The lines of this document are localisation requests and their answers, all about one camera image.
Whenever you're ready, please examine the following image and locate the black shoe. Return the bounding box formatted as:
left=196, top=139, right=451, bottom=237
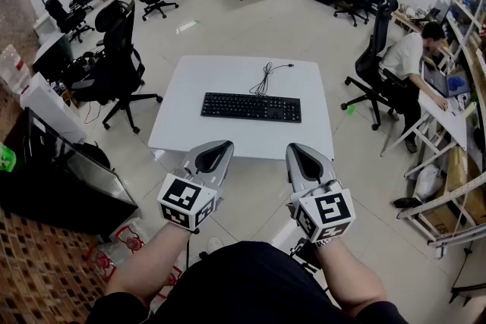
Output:
left=393, top=196, right=423, bottom=209

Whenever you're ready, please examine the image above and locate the black desktop monitor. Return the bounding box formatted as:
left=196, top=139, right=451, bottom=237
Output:
left=31, top=33, right=74, bottom=83

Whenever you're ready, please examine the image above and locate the person's right forearm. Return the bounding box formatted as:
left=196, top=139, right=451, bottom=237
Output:
left=314, top=238, right=387, bottom=319

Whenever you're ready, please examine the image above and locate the person's black shirt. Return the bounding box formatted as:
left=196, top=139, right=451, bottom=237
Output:
left=86, top=241, right=410, bottom=324

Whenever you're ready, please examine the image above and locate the black high-back office chair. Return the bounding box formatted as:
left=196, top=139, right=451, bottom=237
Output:
left=340, top=0, right=408, bottom=132

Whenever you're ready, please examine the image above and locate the black keyboard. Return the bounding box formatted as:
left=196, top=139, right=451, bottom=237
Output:
left=200, top=92, right=303, bottom=124

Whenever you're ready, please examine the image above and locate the white plastic bag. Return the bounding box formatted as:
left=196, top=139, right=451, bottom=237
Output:
left=412, top=163, right=445, bottom=201

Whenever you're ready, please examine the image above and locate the black tripod stand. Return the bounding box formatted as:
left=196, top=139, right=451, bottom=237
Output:
left=449, top=238, right=486, bottom=305

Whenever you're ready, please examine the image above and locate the green plastic object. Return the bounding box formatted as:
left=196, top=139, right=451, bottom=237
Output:
left=0, top=142, right=17, bottom=174

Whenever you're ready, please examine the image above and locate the open laptop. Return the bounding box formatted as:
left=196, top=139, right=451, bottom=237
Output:
left=422, top=61, right=472, bottom=99

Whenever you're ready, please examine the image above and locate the white metal shelf rack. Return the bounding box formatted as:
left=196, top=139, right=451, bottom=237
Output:
left=396, top=0, right=486, bottom=251

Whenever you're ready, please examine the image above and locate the clear plastic storage box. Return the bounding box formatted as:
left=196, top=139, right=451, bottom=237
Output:
left=0, top=44, right=32, bottom=94

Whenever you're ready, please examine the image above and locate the white cabinet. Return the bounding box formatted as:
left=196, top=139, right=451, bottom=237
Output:
left=19, top=71, right=88, bottom=144

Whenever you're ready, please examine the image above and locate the cardboard box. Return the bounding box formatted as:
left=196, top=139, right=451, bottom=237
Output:
left=420, top=203, right=470, bottom=237

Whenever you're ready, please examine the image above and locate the person's white shoe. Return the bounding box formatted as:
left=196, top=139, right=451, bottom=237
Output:
left=207, top=235, right=225, bottom=253

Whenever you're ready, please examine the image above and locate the black bag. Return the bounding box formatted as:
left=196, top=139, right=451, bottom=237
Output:
left=74, top=141, right=112, bottom=170

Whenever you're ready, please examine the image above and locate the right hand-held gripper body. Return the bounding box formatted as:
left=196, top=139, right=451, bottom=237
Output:
left=290, top=178, right=356, bottom=244

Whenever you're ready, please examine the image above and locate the white slanted desk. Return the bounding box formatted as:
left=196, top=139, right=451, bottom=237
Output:
left=380, top=85, right=480, bottom=179

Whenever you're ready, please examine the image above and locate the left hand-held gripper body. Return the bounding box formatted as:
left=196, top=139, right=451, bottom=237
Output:
left=156, top=161, right=228, bottom=232

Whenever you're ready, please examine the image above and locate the large black flat monitor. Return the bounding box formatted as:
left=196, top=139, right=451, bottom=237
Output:
left=21, top=106, right=140, bottom=236

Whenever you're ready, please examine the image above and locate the person's left forearm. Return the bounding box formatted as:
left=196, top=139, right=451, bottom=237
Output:
left=105, top=220, right=191, bottom=310

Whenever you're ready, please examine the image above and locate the clear bag with red print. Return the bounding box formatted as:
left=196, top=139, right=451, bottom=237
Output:
left=86, top=245, right=117, bottom=282
left=113, top=223, right=146, bottom=253

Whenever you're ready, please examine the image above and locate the black keyboard cable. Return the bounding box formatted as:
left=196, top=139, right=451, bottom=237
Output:
left=248, top=62, right=295, bottom=97

